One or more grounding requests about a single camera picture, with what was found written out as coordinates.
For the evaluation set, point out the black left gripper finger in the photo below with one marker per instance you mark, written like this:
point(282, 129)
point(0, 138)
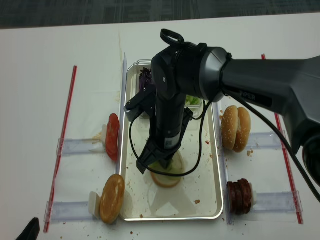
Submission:
point(31, 231)

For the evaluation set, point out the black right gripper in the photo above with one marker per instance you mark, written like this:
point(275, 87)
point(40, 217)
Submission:
point(167, 128)

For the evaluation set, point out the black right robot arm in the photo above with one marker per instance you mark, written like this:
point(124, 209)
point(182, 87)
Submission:
point(287, 87)

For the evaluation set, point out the tomato slices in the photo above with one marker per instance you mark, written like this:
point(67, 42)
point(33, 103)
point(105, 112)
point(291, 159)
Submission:
point(112, 135)

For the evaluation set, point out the white pusher block tomato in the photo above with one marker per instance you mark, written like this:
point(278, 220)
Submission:
point(103, 134)

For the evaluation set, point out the green lettuce in container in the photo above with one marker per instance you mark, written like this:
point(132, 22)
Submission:
point(192, 101)

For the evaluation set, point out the purple lettuce leaves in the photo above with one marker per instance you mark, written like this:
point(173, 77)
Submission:
point(145, 78)

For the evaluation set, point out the meat patties stack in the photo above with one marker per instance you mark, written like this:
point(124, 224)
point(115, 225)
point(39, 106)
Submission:
point(239, 195)

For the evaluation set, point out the white pusher block patties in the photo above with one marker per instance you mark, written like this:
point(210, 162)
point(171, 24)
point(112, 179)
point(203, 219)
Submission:
point(253, 197)

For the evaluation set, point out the bottom bun half on tray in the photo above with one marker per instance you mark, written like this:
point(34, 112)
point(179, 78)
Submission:
point(176, 166)

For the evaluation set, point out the clear pusher track lower left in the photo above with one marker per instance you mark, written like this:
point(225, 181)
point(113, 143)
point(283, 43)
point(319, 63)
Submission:
point(67, 212)

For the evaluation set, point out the clear pusher track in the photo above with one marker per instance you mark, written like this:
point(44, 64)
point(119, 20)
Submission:
point(67, 212)
point(277, 202)
point(67, 147)
point(263, 140)

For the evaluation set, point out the toasted bun slice left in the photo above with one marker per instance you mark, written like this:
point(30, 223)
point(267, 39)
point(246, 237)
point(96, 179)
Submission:
point(112, 199)

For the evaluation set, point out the white metal tray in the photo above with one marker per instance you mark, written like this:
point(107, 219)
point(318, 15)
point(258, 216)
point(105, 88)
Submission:
point(197, 196)

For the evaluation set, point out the white pusher block bun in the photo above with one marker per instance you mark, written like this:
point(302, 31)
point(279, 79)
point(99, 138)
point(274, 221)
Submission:
point(94, 204)

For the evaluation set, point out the clear plastic salad container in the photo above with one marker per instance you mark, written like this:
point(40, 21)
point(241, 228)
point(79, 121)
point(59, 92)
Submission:
point(146, 63)

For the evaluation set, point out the sesame bun left piece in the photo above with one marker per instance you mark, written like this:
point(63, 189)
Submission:
point(229, 127)

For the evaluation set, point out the sesame bun piece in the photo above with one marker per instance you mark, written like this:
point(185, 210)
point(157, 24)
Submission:
point(243, 130)
point(229, 127)

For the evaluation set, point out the clear pusher track upper left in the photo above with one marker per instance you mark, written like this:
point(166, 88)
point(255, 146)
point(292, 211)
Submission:
point(67, 147)

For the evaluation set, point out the right clear vertical divider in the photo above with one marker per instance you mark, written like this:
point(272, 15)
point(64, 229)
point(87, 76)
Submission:
point(222, 162)

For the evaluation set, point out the sesame bun right piece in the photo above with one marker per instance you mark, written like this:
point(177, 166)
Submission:
point(243, 130)

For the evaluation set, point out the clear pusher track upper right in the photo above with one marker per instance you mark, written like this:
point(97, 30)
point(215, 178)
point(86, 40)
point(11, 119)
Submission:
point(263, 140)

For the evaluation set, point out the clear pusher track lower right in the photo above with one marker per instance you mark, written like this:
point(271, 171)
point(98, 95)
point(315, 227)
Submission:
point(277, 202)

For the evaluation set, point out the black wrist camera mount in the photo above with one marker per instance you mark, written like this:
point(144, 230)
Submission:
point(142, 102)

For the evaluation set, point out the left red rail strip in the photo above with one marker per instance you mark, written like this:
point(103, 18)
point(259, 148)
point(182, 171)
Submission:
point(58, 158)

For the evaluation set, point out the red rail strip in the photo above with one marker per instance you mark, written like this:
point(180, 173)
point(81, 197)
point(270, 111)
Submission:
point(288, 168)
point(58, 158)

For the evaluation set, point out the right red rail strip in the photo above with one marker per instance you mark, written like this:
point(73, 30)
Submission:
point(288, 168)

